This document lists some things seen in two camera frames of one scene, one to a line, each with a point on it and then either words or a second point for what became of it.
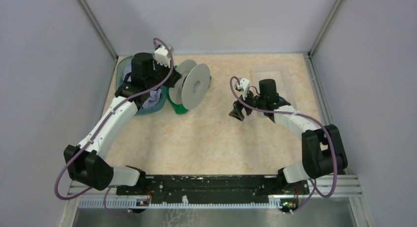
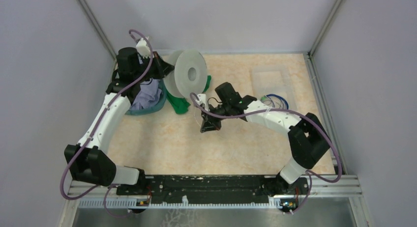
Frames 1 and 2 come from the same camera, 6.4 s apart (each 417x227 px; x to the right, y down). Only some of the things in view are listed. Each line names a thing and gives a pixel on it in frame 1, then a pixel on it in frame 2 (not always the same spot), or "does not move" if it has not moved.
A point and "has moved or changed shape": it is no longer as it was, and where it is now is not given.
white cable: x=215 y=107 has moved or changed shape
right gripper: x=237 y=112 -> x=209 y=124
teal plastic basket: x=153 y=109 does not move
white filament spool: x=192 y=90 has moved or changed shape
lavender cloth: x=150 y=99 does not move
